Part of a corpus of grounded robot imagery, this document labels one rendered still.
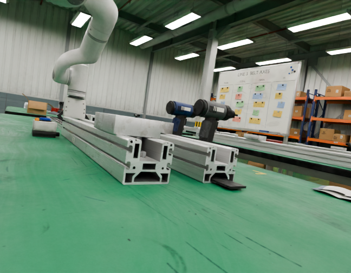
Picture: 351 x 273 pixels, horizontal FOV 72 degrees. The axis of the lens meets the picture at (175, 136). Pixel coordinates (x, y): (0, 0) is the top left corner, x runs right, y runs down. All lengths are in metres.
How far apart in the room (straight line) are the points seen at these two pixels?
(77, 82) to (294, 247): 1.11
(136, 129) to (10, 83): 11.70
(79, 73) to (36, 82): 10.94
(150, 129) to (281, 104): 3.21
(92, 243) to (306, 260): 0.22
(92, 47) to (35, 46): 11.29
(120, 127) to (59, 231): 0.28
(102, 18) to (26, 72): 11.19
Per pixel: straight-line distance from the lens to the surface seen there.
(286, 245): 0.34
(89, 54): 1.16
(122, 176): 0.46
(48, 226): 0.30
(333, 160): 1.95
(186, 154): 0.61
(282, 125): 3.61
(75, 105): 1.27
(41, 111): 3.34
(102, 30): 1.09
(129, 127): 0.52
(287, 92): 3.66
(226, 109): 0.88
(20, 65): 12.22
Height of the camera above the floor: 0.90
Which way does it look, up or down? 3 degrees down
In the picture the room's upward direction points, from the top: 8 degrees clockwise
